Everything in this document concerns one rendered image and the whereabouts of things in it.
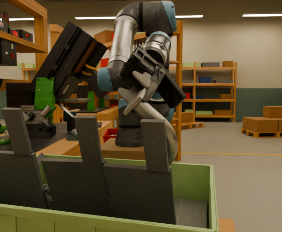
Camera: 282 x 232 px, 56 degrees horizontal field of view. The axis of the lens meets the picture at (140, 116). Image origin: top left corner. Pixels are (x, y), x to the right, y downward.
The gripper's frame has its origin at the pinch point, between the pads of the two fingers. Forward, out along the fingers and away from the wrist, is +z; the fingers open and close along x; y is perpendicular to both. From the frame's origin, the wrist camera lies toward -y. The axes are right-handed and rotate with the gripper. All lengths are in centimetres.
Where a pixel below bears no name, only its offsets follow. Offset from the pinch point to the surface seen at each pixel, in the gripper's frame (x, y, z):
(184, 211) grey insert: -22.6, -31.4, -4.4
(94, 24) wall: -439, 153, -960
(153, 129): 0.8, -3.5, 5.5
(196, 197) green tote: -23.4, -36.6, -13.4
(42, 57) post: -128, 62, -165
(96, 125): -9.3, 4.5, 2.4
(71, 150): -78, -1, -49
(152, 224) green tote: -7.7, -12.5, 16.9
